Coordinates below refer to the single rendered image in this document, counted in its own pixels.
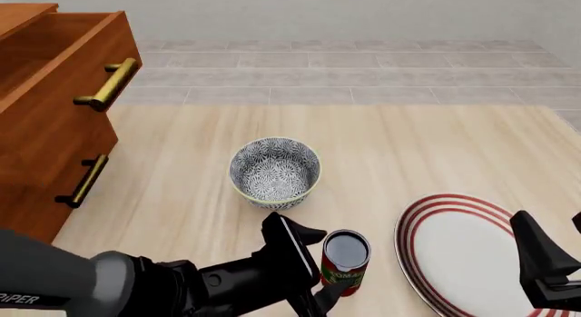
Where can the white plate with red rings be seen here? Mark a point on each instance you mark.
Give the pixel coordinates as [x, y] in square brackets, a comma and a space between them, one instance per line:
[458, 255]

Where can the grey and black left arm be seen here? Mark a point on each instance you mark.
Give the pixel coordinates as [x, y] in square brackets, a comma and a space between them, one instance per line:
[104, 283]

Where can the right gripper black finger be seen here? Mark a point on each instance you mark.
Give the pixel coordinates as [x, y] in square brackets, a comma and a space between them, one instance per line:
[577, 222]
[540, 249]

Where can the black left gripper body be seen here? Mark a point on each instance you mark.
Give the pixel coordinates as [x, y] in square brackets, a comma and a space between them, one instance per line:
[295, 252]

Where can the open wooden drawer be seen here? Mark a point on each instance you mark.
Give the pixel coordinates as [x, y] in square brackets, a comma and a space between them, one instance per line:
[50, 102]

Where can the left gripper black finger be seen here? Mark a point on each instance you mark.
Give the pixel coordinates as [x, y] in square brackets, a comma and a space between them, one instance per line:
[330, 294]
[311, 234]

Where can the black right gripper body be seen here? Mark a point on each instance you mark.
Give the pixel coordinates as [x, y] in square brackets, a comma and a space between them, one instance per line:
[556, 293]

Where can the wooden cabinet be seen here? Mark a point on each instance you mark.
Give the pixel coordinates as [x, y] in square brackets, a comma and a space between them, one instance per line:
[22, 19]

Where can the grey patterned bowl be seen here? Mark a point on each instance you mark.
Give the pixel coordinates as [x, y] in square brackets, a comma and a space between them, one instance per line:
[272, 174]

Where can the closed wooden drawer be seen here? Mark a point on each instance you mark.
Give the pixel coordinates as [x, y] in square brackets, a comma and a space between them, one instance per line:
[102, 142]

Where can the red tomato tin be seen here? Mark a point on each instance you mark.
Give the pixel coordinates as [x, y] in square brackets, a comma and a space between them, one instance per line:
[345, 276]

